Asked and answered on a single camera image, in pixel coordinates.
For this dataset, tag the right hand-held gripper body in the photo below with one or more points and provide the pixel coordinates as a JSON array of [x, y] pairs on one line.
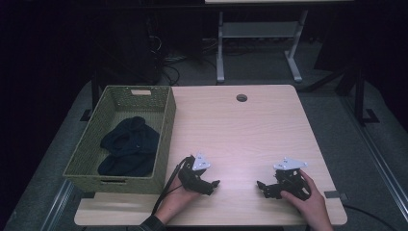
[[290, 181]]

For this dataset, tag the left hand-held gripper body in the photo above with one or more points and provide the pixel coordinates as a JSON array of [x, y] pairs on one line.
[[192, 178]]

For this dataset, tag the person's left hand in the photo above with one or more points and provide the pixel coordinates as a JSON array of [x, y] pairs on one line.
[[176, 200]]

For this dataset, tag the person's right hand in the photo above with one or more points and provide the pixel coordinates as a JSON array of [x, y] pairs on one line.
[[311, 200]]

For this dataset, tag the grey table clip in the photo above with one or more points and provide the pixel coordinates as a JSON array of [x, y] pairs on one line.
[[335, 194]]

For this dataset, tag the dark cloth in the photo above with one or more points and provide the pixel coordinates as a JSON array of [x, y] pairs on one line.
[[131, 147]]

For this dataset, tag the grey table grommet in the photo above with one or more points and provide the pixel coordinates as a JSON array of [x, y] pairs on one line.
[[241, 97]]

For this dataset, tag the green woven basket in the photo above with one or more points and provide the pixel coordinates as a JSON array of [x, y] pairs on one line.
[[96, 160]]

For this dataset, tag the black metal stand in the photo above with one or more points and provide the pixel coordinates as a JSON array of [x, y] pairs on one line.
[[361, 96], [93, 96]]

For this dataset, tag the aluminium floor rail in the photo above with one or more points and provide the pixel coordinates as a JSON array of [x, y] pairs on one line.
[[56, 205], [378, 157]]

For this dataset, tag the white metal desk frame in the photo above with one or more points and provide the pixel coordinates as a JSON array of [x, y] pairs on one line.
[[260, 29]]

